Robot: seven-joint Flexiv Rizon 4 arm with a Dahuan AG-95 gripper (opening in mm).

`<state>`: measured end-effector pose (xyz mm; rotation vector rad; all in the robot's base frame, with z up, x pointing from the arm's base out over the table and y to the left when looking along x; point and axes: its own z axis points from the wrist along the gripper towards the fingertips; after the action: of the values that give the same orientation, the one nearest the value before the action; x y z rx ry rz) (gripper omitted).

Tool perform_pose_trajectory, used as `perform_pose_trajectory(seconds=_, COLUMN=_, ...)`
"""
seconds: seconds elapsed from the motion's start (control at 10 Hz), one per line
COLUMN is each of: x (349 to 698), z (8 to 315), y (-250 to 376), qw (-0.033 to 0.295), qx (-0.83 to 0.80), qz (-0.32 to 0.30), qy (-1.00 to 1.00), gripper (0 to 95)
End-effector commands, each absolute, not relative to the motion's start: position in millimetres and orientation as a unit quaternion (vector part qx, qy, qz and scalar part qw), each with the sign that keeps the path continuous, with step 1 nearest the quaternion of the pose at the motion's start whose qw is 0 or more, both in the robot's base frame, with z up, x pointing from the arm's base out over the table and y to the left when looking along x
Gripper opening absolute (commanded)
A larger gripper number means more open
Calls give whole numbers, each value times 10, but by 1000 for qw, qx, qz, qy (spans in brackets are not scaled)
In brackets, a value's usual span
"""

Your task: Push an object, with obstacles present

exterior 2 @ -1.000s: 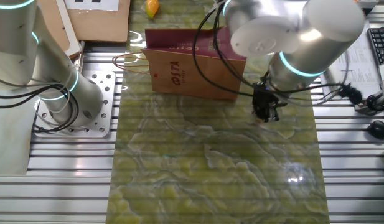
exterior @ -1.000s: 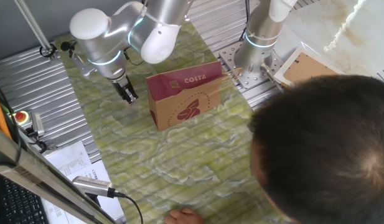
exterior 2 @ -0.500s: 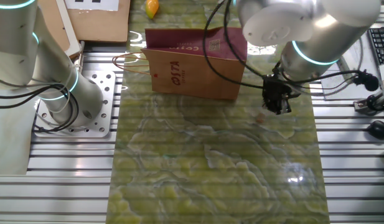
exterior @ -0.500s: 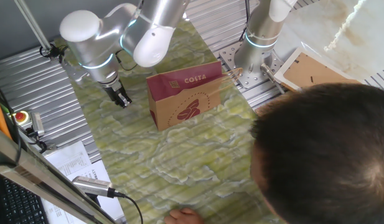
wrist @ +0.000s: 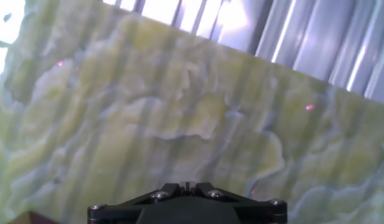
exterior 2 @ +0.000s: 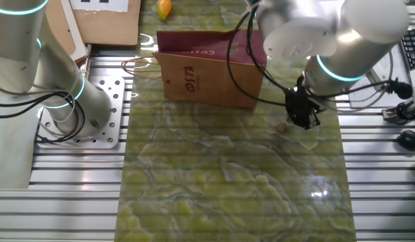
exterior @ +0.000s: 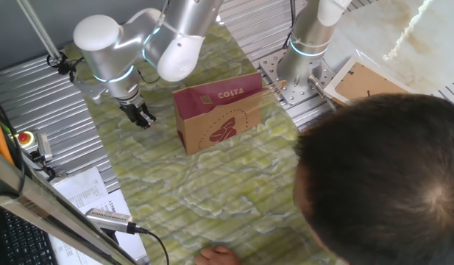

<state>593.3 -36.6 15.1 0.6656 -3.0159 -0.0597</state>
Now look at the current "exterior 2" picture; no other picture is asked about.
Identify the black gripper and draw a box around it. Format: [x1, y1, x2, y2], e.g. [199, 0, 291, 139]
[283, 75, 326, 131]

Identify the green marble pattern mat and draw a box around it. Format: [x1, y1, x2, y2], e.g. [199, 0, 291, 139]
[114, 0, 358, 242]

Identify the Costa paper bag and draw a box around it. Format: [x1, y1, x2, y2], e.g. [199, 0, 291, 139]
[121, 29, 268, 109]

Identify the black keyboard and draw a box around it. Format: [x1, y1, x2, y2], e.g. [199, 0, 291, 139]
[399, 29, 415, 72]

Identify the yellow toy mango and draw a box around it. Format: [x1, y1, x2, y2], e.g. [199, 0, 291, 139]
[156, 0, 173, 22]

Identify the brown cardboard sheet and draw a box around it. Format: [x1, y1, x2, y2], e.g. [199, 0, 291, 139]
[45, 0, 142, 46]

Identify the checkerboard calibration paper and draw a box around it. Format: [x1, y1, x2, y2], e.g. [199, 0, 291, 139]
[69, 0, 130, 13]

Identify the white framed brown board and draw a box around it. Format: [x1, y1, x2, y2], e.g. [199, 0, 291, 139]
[45, 0, 89, 63]

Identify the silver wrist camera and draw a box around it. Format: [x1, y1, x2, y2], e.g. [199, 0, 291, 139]
[367, 65, 391, 91]

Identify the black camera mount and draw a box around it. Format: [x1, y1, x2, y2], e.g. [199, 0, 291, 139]
[381, 99, 415, 126]

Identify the black cable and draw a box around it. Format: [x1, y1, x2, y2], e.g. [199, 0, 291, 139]
[0, 89, 86, 144]
[226, 5, 414, 108]

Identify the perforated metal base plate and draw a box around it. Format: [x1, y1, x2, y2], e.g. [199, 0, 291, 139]
[36, 75, 126, 149]

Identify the silver metal clamp handle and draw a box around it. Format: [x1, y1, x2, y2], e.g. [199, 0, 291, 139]
[79, 43, 93, 79]

